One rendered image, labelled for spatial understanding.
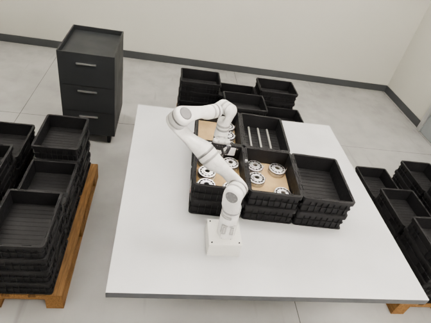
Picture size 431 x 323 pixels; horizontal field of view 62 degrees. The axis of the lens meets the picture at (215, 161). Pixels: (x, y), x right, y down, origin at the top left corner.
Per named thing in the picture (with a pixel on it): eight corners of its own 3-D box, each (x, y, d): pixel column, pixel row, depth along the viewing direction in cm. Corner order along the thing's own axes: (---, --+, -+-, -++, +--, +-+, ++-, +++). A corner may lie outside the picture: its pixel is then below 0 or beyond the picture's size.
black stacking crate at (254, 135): (285, 166, 231) (290, 152, 224) (240, 161, 228) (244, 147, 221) (276, 132, 262) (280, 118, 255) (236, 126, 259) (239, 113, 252)
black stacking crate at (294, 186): (296, 212, 200) (303, 198, 193) (244, 206, 197) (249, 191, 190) (285, 166, 231) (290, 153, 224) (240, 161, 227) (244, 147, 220)
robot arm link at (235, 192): (242, 194, 158) (235, 220, 168) (250, 182, 165) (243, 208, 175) (223, 186, 160) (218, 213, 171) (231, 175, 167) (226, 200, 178)
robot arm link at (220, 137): (212, 143, 185) (214, 133, 181) (211, 131, 193) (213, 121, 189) (229, 145, 186) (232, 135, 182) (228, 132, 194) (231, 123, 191)
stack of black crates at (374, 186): (393, 218, 313) (406, 199, 299) (362, 215, 308) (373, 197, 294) (374, 186, 344) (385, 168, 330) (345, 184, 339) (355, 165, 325)
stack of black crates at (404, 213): (416, 256, 282) (440, 228, 261) (381, 254, 277) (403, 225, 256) (393, 218, 313) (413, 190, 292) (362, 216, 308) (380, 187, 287)
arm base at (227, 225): (235, 240, 180) (240, 216, 169) (216, 238, 179) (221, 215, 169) (234, 225, 187) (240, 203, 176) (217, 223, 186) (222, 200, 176)
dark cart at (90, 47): (114, 147, 344) (114, 58, 289) (65, 142, 336) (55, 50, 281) (122, 113, 392) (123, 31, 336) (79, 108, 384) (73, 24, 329)
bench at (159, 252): (369, 359, 226) (429, 300, 183) (107, 361, 199) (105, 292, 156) (302, 185, 349) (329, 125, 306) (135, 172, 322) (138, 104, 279)
